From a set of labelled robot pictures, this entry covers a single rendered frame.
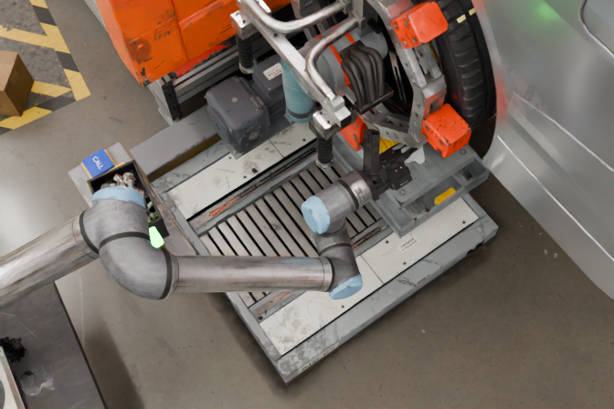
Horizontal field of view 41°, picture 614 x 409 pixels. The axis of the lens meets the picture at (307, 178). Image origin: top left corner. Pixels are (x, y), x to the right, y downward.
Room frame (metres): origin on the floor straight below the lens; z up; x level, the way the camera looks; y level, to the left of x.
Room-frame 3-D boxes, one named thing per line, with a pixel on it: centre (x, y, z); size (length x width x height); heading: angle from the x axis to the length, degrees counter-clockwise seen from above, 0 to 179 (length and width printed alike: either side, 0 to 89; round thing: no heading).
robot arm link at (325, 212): (0.87, -0.05, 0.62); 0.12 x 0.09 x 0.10; 121
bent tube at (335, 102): (1.05, -0.11, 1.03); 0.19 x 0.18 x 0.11; 122
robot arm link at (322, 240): (0.85, -0.05, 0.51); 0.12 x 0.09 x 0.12; 11
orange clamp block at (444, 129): (0.93, -0.33, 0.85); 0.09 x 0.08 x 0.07; 32
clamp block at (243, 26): (1.24, 0.11, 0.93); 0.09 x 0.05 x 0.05; 122
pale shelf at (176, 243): (0.97, 0.50, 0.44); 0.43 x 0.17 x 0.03; 32
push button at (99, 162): (1.12, 0.58, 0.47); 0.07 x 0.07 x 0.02; 32
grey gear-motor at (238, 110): (1.41, 0.08, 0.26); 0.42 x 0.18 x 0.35; 122
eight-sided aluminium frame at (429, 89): (1.20, -0.16, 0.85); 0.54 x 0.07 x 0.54; 32
